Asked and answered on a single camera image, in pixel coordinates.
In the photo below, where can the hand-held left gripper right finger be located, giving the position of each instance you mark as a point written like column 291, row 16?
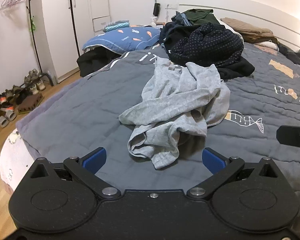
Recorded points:
column 213, row 160

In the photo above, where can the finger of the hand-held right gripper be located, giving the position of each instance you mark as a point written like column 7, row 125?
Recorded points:
column 292, row 135

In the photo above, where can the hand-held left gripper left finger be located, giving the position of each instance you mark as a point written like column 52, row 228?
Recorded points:
column 95, row 159

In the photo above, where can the grey t-shirt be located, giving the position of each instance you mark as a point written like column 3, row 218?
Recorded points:
column 180, row 97

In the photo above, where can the pile of dark clothes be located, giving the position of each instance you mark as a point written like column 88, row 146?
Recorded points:
column 293, row 55

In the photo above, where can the folded brown and beige clothes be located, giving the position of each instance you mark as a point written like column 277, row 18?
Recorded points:
column 250, row 30

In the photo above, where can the black clothes rack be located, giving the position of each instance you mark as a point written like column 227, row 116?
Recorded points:
column 35, row 42

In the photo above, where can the grey quilted fish-print blanket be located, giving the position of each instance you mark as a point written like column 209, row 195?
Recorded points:
column 77, row 110

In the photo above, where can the beige pink folded cloth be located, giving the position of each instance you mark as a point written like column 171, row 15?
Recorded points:
column 267, row 45

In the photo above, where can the white printed bed sheet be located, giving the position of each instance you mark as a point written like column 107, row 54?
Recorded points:
column 12, row 160

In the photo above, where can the black garment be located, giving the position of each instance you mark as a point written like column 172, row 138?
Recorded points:
column 237, row 68

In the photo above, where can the black cloth beside bed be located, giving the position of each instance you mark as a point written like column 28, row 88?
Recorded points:
column 95, row 61

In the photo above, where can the row of shoes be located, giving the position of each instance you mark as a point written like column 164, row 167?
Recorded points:
column 35, row 81

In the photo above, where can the navy dotted garment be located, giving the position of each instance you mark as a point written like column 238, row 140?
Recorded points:
column 210, row 45

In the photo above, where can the white folded garment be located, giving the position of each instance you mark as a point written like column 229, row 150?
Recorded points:
column 230, row 27

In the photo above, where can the blue carrot-print pillow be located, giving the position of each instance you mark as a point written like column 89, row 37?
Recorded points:
column 125, row 36

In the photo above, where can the white bed headboard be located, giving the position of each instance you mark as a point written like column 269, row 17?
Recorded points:
column 240, row 5

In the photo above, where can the white wardrobe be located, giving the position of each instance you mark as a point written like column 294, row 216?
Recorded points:
column 60, row 30

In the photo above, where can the dark navy cloth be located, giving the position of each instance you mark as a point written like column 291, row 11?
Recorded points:
column 168, row 32

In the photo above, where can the teal chevron cloth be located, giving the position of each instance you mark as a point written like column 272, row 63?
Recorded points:
column 117, row 25

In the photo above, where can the dark green garment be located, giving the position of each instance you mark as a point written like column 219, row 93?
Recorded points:
column 202, row 17

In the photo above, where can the blue denim garment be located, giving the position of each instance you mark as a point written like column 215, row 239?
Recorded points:
column 181, row 20

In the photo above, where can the green hanging ornament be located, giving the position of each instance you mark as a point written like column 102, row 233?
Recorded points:
column 33, row 25

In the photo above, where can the black hair brush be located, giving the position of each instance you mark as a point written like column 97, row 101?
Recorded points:
column 156, row 8

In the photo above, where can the white wall socket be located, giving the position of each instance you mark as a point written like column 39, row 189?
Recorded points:
column 173, row 5

